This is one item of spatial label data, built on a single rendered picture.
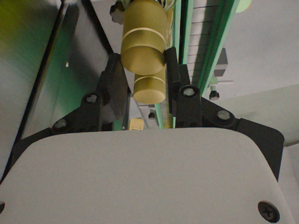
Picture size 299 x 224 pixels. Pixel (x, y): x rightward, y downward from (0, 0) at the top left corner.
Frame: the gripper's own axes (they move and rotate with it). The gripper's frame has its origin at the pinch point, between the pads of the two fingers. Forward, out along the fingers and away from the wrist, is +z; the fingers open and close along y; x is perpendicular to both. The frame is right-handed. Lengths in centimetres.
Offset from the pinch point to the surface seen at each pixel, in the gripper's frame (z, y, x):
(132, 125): 190, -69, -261
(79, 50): 22.2, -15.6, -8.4
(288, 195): 137, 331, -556
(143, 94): 2.8, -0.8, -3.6
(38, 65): 6.7, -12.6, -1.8
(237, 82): 60, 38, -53
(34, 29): 9.4, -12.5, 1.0
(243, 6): 35.8, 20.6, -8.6
